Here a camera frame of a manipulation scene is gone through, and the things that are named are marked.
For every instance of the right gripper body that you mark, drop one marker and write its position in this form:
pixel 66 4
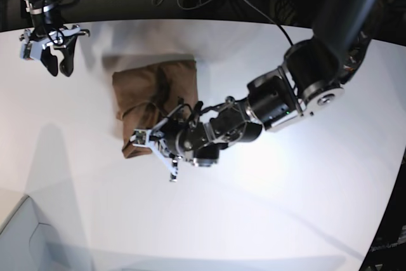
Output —
pixel 55 37

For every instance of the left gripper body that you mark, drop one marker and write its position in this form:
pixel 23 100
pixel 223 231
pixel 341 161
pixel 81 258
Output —
pixel 174 138

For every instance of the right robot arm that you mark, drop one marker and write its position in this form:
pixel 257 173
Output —
pixel 46 16

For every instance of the brown t-shirt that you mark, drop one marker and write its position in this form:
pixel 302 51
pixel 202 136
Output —
pixel 147 94

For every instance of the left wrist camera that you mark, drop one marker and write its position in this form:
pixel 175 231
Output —
pixel 141 138

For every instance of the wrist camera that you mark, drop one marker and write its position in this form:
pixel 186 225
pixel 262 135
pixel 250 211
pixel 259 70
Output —
pixel 31 51
pixel 141 138

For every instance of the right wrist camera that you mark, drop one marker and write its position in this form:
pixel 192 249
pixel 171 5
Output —
pixel 31 51

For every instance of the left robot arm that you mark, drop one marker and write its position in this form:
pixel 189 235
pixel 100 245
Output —
pixel 311 76

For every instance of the white box at table corner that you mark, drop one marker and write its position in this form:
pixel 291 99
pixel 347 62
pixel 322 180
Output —
pixel 26 242

